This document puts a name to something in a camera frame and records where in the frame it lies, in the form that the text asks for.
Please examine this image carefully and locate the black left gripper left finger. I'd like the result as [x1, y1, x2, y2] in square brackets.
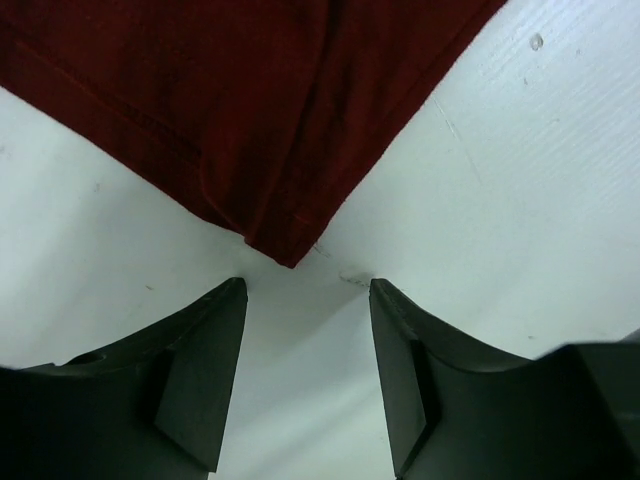
[1, 278, 248, 479]

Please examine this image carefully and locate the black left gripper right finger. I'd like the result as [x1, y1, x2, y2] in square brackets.
[369, 279, 639, 479]

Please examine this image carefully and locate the dark red t-shirt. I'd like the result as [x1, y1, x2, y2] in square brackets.
[1, 1, 500, 267]

